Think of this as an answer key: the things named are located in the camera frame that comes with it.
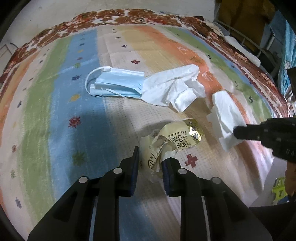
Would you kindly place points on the mustard hanging garment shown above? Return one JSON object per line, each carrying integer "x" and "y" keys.
{"x": 246, "y": 16}

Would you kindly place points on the striped colourful bed mat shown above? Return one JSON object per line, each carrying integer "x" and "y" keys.
{"x": 53, "y": 131}

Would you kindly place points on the blue surgical face mask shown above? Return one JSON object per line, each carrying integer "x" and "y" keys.
{"x": 114, "y": 82}

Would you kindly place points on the yellow snack wrapper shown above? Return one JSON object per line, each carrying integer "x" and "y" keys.
{"x": 165, "y": 143}

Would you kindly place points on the blue patterned hanging cloth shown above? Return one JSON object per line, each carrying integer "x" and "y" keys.
{"x": 279, "y": 40}

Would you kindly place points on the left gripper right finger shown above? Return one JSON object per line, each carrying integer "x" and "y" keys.
{"x": 210, "y": 210}

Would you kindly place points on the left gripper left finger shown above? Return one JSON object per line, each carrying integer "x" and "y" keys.
{"x": 89, "y": 209}

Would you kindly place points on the metal bed frame rail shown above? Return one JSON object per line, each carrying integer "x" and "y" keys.
{"x": 249, "y": 44}

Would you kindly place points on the white tissue large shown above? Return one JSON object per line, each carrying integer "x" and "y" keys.
{"x": 177, "y": 87}

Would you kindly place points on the floral brown bed blanket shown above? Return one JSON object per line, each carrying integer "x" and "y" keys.
{"x": 195, "y": 24}

